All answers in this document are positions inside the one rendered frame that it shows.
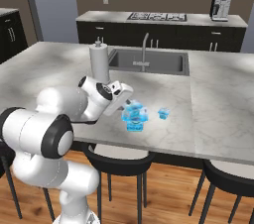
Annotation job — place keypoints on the silver tap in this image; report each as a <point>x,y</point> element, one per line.
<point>143,53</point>

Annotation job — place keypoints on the small blue yogurt container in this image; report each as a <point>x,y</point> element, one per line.
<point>163,113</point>

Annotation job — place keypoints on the grey sink basin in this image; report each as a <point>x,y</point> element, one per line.
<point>158,60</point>

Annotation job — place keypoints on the black hob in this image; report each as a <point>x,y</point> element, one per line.
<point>157,16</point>

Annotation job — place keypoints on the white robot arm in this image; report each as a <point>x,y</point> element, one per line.
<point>36,135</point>

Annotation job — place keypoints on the white paper towel roll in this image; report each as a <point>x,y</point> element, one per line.
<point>99,62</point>

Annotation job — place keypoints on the large blue yogurt container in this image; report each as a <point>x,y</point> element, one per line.
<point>129,111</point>
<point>136,125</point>

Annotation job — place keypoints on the dark side cupboard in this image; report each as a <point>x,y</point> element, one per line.
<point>10,38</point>

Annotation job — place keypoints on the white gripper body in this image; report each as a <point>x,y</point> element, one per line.
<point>119,98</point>

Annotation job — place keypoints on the dark base cupboards run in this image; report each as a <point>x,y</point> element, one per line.
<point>172,38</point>

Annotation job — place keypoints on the silver coffee machine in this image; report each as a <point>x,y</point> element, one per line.
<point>220,6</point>

